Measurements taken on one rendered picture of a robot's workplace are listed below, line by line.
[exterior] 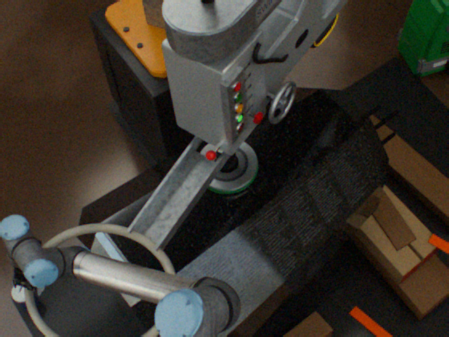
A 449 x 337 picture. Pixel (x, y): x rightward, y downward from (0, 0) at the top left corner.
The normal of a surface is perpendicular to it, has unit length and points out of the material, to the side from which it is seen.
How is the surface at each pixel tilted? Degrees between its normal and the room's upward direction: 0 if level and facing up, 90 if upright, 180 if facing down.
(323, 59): 0
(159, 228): 8
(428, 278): 0
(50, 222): 0
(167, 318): 38
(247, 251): 45
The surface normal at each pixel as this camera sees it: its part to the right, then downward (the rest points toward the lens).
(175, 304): -0.60, -0.15
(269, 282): 0.40, 0.09
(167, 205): -0.15, -0.40
